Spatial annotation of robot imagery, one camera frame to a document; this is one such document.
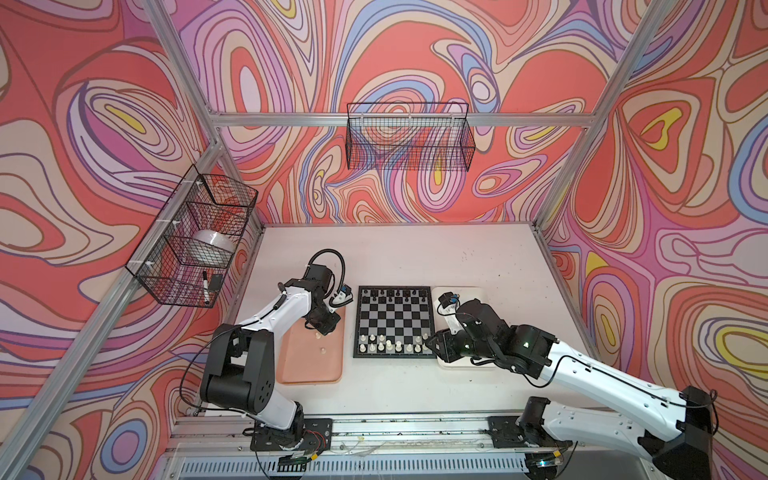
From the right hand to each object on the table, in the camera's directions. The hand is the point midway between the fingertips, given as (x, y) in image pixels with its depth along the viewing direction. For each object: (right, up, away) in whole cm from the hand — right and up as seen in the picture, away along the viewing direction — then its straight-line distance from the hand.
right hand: (433, 349), depth 73 cm
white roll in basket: (-54, +25, -2) cm, 59 cm away
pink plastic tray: (-35, -7, +13) cm, 38 cm away
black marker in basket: (-56, +14, -1) cm, 58 cm away
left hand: (-29, +3, +17) cm, 34 cm away
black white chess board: (-10, +2, +18) cm, 21 cm away
